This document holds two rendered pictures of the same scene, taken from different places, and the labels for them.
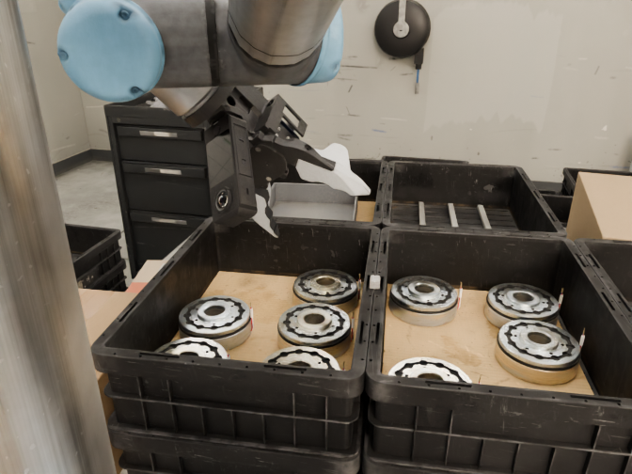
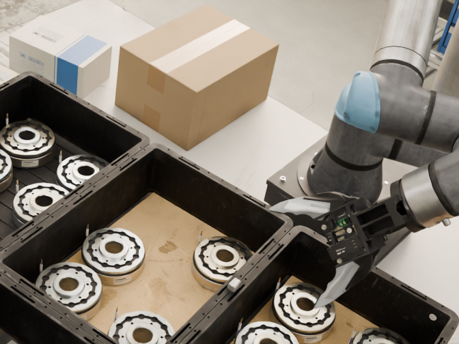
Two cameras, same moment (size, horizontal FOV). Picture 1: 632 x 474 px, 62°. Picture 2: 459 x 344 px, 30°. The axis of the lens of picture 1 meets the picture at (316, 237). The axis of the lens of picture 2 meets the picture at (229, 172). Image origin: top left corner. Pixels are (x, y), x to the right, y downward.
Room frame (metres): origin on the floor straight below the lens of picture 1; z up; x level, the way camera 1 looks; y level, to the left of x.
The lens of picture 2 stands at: (1.46, 0.15, 1.88)
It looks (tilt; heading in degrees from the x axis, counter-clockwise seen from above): 40 degrees down; 198
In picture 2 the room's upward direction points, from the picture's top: 12 degrees clockwise
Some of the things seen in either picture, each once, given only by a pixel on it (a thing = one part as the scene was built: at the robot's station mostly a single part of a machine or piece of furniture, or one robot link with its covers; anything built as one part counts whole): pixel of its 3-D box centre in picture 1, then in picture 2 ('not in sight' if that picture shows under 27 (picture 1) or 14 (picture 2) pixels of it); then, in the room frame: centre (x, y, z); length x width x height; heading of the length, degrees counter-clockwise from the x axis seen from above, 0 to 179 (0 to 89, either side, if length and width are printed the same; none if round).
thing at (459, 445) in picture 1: (484, 333); (147, 267); (0.59, -0.23, 0.87); 0.40 x 0.30 x 0.11; 171
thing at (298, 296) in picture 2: (299, 370); (304, 304); (0.52, 0.02, 0.86); 0.05 x 0.05 x 0.01
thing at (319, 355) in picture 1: (299, 372); (304, 306); (0.52, 0.02, 0.86); 0.10 x 0.10 x 0.01
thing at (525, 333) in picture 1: (539, 339); (113, 248); (0.58, -0.30, 0.86); 0.05 x 0.05 x 0.01
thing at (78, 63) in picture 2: not in sight; (60, 56); (0.02, -0.77, 0.75); 0.20 x 0.12 x 0.09; 88
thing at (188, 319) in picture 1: (214, 314); not in sight; (0.65, 0.15, 0.86); 0.10 x 0.10 x 0.01
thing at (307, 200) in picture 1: (308, 214); not in sight; (1.05, 0.02, 0.86); 0.27 x 0.20 x 0.05; 174
